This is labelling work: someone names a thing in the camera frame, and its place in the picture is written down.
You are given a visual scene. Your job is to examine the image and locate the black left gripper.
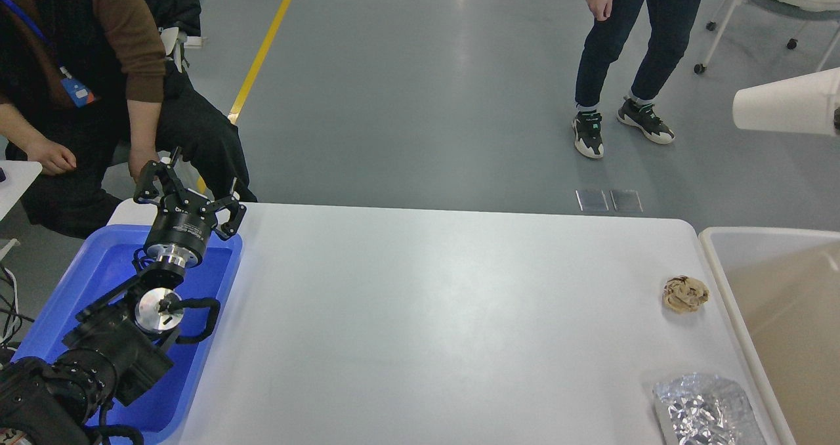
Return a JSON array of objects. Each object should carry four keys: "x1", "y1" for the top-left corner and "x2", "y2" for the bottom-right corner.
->
[{"x1": 134, "y1": 147, "x2": 247, "y2": 268}]

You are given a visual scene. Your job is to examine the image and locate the white paper cup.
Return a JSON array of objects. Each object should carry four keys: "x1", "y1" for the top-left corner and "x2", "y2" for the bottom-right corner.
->
[{"x1": 732, "y1": 68, "x2": 839, "y2": 136}]

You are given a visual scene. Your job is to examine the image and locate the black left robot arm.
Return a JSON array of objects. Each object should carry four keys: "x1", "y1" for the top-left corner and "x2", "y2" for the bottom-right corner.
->
[{"x1": 2, "y1": 147, "x2": 246, "y2": 444}]

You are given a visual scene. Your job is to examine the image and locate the blue plastic bin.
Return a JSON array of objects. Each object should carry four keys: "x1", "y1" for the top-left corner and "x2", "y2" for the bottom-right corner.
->
[{"x1": 14, "y1": 224, "x2": 243, "y2": 444}]

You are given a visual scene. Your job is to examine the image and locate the seated person brown sweater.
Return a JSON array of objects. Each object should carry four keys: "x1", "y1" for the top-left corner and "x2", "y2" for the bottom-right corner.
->
[{"x1": 1, "y1": 0, "x2": 256, "y2": 239}]

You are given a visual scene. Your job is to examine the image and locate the white side table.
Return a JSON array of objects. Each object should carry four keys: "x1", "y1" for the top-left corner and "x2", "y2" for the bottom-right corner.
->
[{"x1": 1, "y1": 160, "x2": 42, "y2": 220}]

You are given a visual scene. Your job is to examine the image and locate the left metal floor plate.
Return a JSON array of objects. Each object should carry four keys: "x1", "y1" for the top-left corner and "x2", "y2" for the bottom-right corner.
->
[{"x1": 576, "y1": 190, "x2": 610, "y2": 213}]

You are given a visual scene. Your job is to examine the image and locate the metal floor plate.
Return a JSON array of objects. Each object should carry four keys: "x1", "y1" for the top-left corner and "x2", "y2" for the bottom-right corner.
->
[
  {"x1": 610, "y1": 190, "x2": 643, "y2": 213},
  {"x1": 576, "y1": 190, "x2": 610, "y2": 213}
]

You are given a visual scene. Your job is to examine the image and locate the right metal floor plate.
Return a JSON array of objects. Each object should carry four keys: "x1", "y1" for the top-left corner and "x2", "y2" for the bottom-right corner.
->
[{"x1": 610, "y1": 190, "x2": 643, "y2": 213}]

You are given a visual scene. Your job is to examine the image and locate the standing person dark jeans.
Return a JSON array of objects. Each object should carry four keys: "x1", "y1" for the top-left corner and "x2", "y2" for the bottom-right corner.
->
[{"x1": 572, "y1": 0, "x2": 723, "y2": 159}]

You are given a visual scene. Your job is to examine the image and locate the crumpled brown paper ball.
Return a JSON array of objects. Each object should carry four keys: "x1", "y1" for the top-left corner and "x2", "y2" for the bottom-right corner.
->
[{"x1": 663, "y1": 276, "x2": 710, "y2": 314}]

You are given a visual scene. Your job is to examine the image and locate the crumpled aluminium foil tray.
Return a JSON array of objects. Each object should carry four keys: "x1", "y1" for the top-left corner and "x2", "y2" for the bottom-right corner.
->
[{"x1": 653, "y1": 373, "x2": 767, "y2": 444}]

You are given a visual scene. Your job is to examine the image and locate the beige plastic bin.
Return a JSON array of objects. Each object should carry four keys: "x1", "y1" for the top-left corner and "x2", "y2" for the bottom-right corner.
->
[{"x1": 700, "y1": 227, "x2": 839, "y2": 444}]

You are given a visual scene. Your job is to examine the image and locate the blue lanyard name badge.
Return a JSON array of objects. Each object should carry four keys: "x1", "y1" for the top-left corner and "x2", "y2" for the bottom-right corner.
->
[{"x1": 1, "y1": 0, "x2": 96, "y2": 108}]

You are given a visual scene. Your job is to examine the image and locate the black cables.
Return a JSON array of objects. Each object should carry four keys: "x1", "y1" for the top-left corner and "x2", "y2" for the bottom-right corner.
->
[{"x1": 0, "y1": 265, "x2": 33, "y2": 350}]

